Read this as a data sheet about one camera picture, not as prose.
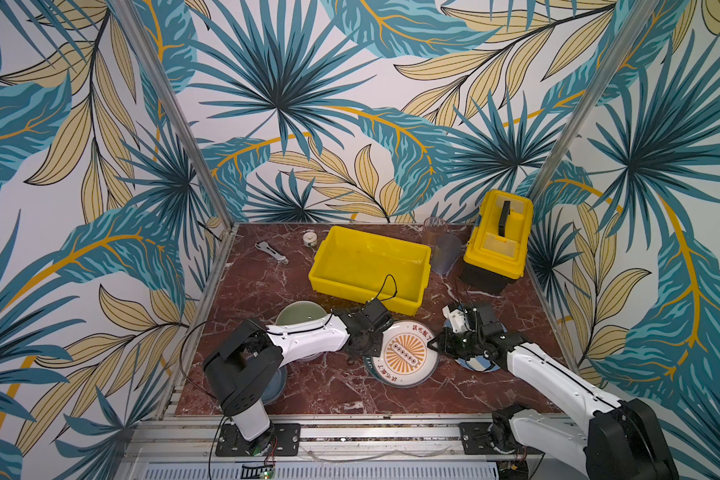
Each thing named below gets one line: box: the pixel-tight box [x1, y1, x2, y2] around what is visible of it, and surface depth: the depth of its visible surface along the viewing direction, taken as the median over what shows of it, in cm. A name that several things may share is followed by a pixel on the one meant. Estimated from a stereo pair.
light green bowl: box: [275, 300, 328, 326], surface depth 86 cm
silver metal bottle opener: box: [254, 241, 289, 265], surface depth 112 cm
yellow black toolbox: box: [461, 190, 534, 295], surface depth 94 cm
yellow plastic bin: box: [308, 226, 432, 316], surface depth 106 cm
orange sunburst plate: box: [363, 320, 439, 389], surface depth 85 cm
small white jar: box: [302, 232, 318, 247], surface depth 115 cm
